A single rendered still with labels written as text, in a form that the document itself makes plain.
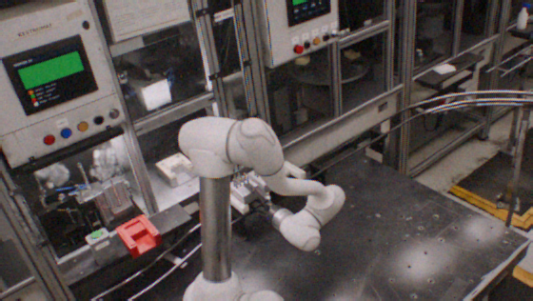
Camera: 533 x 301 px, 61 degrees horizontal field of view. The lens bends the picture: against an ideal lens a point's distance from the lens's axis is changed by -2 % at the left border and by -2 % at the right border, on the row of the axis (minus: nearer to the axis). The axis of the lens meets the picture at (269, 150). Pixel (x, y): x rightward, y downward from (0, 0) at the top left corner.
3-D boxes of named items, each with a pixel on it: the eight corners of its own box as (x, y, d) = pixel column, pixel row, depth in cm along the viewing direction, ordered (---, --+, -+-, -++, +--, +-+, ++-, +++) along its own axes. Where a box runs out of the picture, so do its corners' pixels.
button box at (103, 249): (100, 267, 174) (89, 244, 167) (92, 255, 179) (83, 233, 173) (119, 256, 177) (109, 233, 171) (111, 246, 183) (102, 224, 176)
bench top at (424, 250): (245, 521, 123) (243, 515, 121) (107, 293, 197) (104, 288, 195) (530, 246, 192) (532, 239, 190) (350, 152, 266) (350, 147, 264)
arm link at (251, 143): (290, 148, 144) (252, 142, 150) (277, 109, 130) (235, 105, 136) (277, 182, 138) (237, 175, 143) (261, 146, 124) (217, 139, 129)
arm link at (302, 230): (283, 240, 186) (305, 218, 189) (308, 261, 175) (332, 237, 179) (274, 226, 179) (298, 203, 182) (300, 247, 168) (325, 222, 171)
